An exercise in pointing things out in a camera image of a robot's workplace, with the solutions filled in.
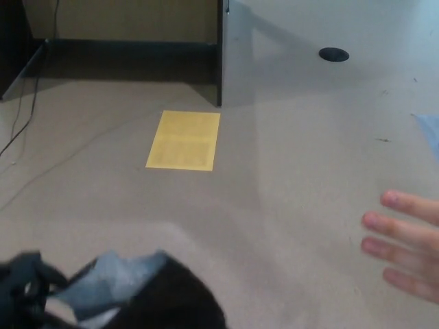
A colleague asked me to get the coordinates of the person's bare hand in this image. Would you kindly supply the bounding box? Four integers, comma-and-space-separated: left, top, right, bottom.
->
361, 189, 439, 305

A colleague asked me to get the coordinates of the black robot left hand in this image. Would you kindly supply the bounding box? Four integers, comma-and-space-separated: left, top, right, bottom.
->
0, 251, 69, 329

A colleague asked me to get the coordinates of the black printed plastic bag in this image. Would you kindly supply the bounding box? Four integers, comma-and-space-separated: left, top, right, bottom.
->
44, 249, 228, 329

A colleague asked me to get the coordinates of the light blue sheet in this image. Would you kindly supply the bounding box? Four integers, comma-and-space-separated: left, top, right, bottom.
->
410, 113, 439, 156

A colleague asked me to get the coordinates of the grey desk with dark side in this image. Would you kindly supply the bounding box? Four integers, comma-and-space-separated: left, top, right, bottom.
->
215, 0, 439, 329

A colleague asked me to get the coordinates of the black round desk grommet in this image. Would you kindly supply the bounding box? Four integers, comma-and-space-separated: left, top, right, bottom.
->
318, 47, 351, 63

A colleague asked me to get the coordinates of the yellow paper sheet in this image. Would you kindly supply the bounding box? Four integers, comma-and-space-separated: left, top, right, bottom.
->
144, 110, 222, 171

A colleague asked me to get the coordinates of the black furniture panel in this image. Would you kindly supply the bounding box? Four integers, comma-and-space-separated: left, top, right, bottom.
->
0, 0, 49, 101

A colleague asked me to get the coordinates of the thin grey floor cable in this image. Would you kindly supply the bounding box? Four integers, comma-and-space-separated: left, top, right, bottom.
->
0, 112, 163, 210

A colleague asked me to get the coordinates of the black floor cable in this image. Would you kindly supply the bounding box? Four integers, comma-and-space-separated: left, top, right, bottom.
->
0, 75, 28, 154
0, 0, 59, 158

